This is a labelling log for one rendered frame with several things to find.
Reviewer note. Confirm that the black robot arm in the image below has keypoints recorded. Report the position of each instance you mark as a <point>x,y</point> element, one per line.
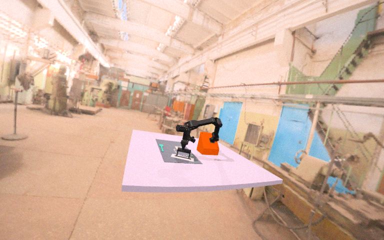
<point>194,124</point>

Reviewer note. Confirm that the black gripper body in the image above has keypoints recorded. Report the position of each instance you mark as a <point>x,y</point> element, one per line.
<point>185,138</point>

